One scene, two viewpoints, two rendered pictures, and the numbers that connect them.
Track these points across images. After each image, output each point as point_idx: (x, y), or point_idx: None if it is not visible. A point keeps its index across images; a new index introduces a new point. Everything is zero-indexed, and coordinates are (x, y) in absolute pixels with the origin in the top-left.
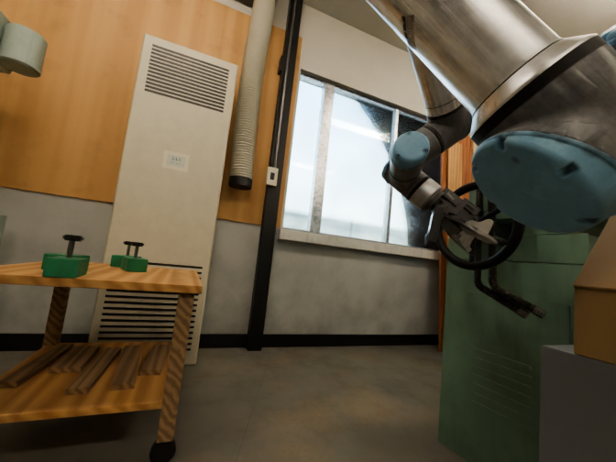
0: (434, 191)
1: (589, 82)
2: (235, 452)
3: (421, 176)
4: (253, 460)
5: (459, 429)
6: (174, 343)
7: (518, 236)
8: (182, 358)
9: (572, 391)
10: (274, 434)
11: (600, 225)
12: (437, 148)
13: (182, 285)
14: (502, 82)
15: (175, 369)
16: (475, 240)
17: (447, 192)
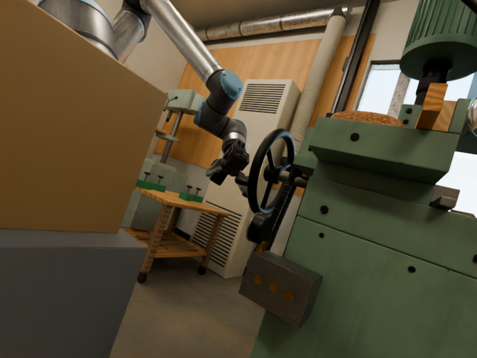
0: (224, 140)
1: None
2: (160, 300)
3: (227, 131)
4: (158, 307)
5: None
6: (155, 226)
7: (248, 175)
8: (155, 235)
9: None
10: (185, 313)
11: (370, 170)
12: (207, 109)
13: (162, 199)
14: None
15: (152, 239)
16: (267, 187)
17: (235, 142)
